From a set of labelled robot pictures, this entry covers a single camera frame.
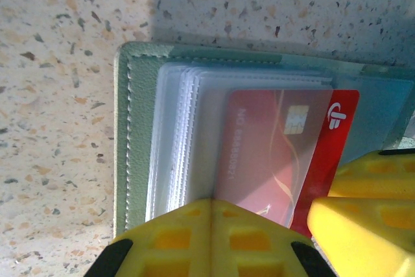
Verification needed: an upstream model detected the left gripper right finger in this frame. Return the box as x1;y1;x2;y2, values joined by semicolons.
210;199;338;277

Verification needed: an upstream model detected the red credit card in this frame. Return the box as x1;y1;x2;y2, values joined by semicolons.
215;88;361;239

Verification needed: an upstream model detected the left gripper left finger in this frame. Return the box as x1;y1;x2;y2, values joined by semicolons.
86;199;213;277

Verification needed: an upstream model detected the green card holder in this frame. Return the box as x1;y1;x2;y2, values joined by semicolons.
113;40;415;245

